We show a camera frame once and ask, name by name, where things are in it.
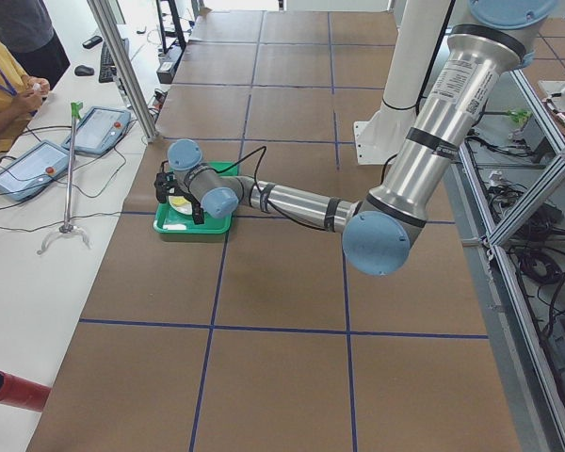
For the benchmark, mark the white round plate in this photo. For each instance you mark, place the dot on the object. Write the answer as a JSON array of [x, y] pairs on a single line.
[[183, 210]]

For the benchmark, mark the reacher grabber tool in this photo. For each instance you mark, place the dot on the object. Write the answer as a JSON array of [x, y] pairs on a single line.
[[67, 229]]

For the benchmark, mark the green plastic tray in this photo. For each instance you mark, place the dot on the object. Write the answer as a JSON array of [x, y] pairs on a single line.
[[172, 226]]

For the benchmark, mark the aluminium frame rail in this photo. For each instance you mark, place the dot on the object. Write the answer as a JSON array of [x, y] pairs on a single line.
[[509, 187]]

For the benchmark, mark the teach pendant tablet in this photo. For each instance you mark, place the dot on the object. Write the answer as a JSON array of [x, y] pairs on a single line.
[[29, 174], [99, 130]]

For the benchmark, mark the person in grey shirt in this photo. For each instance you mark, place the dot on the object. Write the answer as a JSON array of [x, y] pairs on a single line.
[[27, 31]]

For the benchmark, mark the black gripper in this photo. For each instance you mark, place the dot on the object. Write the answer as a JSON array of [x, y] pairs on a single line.
[[192, 205]]

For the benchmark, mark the far teach pendant tablet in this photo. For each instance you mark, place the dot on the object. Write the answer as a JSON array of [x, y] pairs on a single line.
[[99, 130]]

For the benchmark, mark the black keyboard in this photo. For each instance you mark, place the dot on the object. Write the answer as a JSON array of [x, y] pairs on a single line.
[[107, 68]]

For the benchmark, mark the near teach pendant tablet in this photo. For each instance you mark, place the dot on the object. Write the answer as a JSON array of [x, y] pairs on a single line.
[[29, 174]]

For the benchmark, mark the red cylinder tube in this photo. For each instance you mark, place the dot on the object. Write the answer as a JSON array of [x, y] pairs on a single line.
[[22, 393]]

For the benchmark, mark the black computer mouse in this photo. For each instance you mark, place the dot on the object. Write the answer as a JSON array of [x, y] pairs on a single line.
[[83, 71]]

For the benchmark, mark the person in yellow shirt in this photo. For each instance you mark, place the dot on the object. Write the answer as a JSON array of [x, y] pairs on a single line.
[[21, 96]]

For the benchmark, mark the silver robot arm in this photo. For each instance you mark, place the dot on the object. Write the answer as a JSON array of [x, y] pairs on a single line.
[[493, 37]]

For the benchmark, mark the aluminium frame post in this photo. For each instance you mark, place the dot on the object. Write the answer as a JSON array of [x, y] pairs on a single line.
[[106, 22]]

